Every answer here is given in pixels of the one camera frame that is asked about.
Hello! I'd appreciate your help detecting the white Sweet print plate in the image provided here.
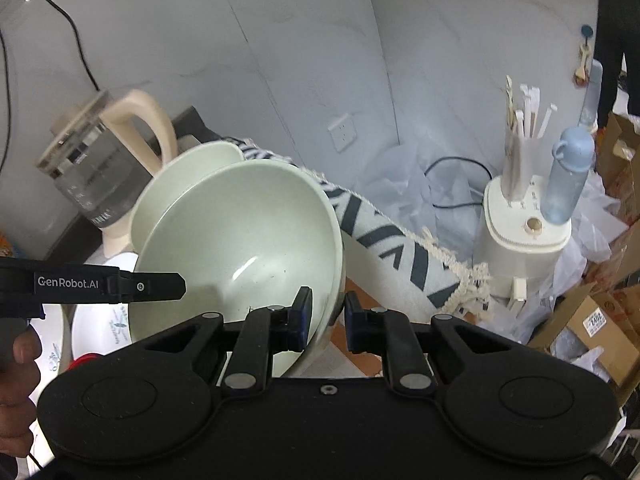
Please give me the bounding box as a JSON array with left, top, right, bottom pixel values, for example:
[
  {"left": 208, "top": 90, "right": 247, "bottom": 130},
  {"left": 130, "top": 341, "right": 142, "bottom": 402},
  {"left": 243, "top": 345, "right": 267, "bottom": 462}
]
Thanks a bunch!
[{"left": 32, "top": 304, "right": 131, "bottom": 375}]

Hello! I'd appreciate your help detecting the pale green bowl front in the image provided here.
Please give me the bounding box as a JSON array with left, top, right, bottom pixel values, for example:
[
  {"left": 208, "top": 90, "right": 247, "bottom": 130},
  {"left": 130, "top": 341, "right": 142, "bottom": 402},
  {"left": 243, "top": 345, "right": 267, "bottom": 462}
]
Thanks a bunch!
[{"left": 128, "top": 160, "right": 346, "bottom": 376}]

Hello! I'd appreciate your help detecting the pale green bowl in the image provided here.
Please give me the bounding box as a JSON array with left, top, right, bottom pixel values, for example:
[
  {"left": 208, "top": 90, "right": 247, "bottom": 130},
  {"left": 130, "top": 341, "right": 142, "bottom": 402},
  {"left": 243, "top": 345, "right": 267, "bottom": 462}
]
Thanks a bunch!
[
  {"left": 128, "top": 140, "right": 246, "bottom": 261},
  {"left": 128, "top": 160, "right": 346, "bottom": 376}
]

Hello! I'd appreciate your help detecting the pale green bowl back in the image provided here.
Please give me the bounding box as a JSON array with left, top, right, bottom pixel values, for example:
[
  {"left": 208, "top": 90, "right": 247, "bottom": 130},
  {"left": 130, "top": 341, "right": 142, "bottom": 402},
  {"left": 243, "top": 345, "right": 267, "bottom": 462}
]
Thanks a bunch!
[{"left": 128, "top": 140, "right": 246, "bottom": 261}]

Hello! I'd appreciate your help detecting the red and black bowl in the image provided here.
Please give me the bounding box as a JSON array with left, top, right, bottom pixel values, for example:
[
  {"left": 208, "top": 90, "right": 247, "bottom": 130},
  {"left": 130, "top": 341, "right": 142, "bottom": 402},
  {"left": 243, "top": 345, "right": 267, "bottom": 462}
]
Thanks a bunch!
[{"left": 68, "top": 352, "right": 102, "bottom": 370}]

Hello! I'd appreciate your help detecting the person's left hand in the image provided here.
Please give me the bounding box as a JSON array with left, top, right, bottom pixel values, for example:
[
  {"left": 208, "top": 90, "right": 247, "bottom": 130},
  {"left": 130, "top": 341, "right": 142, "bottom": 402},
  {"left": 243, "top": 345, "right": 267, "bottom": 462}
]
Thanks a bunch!
[{"left": 1, "top": 327, "right": 41, "bottom": 458}]

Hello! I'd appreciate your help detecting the patterned fringed table cloth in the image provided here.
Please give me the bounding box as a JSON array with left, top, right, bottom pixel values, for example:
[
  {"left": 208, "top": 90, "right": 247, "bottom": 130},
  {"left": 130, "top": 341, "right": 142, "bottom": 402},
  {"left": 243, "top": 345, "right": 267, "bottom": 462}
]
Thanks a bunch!
[{"left": 219, "top": 134, "right": 497, "bottom": 378}]

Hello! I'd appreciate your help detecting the cream kettle base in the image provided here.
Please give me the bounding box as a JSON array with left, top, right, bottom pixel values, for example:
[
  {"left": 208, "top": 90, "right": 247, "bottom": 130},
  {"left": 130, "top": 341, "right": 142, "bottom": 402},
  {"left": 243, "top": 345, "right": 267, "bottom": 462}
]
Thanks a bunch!
[{"left": 101, "top": 214, "right": 137, "bottom": 259}]

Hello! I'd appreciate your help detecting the cream appliance on floor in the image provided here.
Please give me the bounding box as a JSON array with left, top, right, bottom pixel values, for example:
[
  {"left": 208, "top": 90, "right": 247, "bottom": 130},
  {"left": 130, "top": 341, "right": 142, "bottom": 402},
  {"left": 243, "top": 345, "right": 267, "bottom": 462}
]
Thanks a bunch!
[{"left": 473, "top": 176, "right": 572, "bottom": 314}]

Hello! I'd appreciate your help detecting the cardboard box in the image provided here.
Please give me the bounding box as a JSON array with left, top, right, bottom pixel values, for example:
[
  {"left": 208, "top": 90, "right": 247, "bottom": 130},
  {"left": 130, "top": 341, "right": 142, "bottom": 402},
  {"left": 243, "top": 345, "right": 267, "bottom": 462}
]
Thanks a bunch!
[{"left": 528, "top": 114, "right": 639, "bottom": 405}]

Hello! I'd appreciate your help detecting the glass kettle cream handle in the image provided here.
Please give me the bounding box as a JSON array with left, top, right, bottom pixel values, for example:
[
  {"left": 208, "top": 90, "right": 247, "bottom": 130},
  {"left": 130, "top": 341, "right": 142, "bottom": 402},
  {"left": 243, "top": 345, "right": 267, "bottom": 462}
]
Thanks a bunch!
[{"left": 36, "top": 89, "right": 178, "bottom": 230}]

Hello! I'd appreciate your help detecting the wall socket low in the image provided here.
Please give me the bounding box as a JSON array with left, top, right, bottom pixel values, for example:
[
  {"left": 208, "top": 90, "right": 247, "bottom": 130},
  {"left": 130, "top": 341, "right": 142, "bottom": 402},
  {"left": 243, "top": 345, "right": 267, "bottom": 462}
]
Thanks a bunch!
[{"left": 328, "top": 114, "right": 357, "bottom": 153}]

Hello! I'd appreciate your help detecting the black power cable left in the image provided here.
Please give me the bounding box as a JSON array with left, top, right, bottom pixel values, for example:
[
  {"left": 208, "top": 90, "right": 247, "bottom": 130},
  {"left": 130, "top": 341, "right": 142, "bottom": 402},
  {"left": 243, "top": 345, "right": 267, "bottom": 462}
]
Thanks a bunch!
[{"left": 0, "top": 29, "right": 14, "bottom": 176}]

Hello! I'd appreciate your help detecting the black power cable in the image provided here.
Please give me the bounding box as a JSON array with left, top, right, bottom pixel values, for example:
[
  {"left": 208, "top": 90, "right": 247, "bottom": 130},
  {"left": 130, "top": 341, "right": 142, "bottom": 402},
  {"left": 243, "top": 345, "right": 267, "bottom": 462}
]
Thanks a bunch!
[
  {"left": 19, "top": 0, "right": 101, "bottom": 91},
  {"left": 0, "top": 29, "right": 14, "bottom": 176}
]

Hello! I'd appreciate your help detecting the black power cable right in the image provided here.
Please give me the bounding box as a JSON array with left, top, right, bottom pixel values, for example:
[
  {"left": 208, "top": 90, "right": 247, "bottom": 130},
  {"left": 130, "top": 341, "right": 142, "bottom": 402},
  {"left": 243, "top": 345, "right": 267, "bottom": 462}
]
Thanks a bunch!
[{"left": 19, "top": 0, "right": 101, "bottom": 91}]

